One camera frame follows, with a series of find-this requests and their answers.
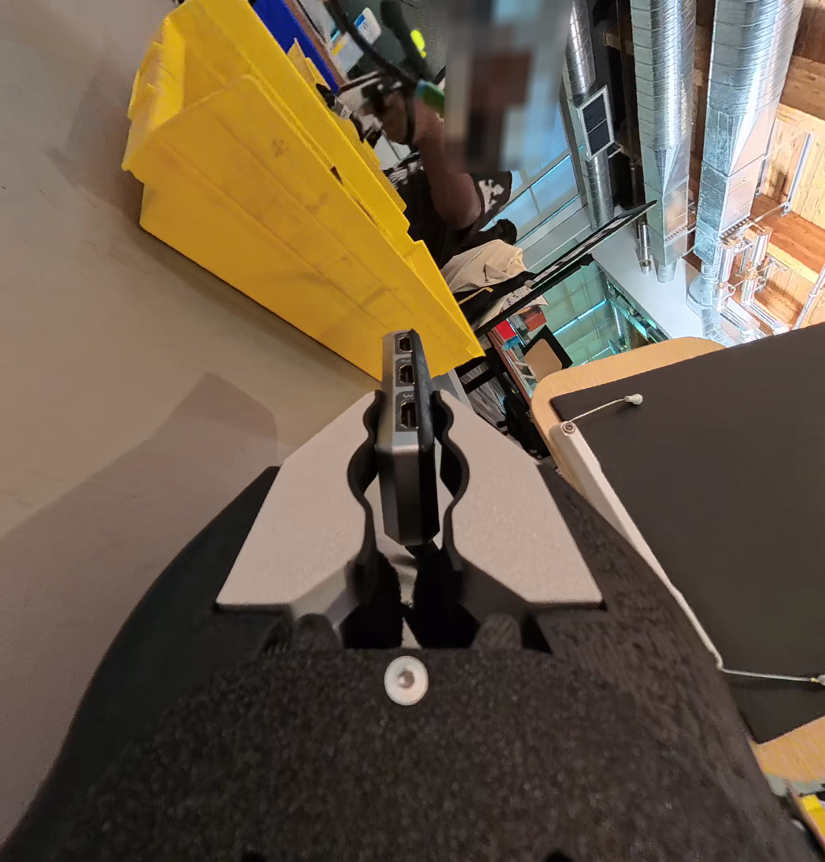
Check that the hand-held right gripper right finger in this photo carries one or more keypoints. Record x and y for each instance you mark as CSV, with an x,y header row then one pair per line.
x,y
520,539

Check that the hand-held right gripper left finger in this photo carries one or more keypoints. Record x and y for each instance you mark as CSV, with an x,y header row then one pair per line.
x,y
298,539

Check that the black adapter hub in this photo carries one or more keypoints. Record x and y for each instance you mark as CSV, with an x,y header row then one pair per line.
x,y
406,485

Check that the black chair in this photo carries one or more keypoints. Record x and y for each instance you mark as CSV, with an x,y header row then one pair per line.
x,y
513,411

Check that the wooden table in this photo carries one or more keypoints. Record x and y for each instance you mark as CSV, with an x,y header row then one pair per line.
x,y
587,363

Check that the small red box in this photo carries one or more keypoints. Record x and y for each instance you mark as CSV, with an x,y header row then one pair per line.
x,y
503,335

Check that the black table mat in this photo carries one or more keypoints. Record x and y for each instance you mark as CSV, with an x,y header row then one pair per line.
x,y
722,505

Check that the cream cloth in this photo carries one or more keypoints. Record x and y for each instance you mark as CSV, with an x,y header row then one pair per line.
x,y
483,266

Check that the yellow plastic bin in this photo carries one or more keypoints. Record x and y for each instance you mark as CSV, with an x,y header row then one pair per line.
x,y
217,40
251,222

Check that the metal pipes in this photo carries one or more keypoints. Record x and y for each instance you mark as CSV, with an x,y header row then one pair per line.
x,y
752,276

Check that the small yellow object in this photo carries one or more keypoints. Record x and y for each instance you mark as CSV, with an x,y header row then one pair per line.
x,y
823,825

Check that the small grey vent panel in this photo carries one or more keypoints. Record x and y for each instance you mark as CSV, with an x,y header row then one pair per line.
x,y
598,124

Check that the blue plastic bin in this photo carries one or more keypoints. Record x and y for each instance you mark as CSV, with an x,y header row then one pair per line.
x,y
278,20

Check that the silver ventilation duct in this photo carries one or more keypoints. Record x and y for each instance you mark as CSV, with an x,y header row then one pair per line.
x,y
742,135
584,54
661,101

